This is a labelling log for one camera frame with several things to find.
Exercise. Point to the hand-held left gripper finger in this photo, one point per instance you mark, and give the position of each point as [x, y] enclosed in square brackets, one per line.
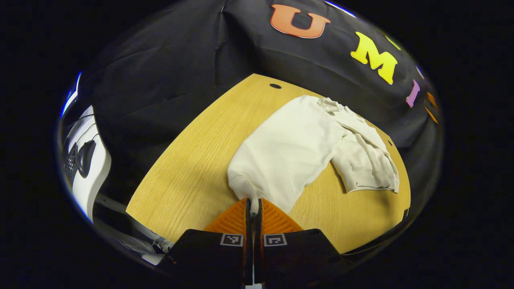
[258, 249]
[248, 249]

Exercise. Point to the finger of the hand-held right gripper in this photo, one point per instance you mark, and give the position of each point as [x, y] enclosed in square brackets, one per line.
[431, 100]
[432, 115]

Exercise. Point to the cream sweater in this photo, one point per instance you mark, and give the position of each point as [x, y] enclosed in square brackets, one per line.
[289, 152]

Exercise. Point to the white desk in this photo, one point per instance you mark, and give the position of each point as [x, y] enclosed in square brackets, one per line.
[94, 188]

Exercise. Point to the black computer mouse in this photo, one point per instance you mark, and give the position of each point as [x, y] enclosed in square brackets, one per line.
[86, 158]

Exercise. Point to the black backdrop cloth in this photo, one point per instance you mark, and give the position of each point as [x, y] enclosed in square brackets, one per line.
[168, 80]

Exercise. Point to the black keyboard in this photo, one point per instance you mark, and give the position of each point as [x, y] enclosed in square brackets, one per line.
[71, 158]

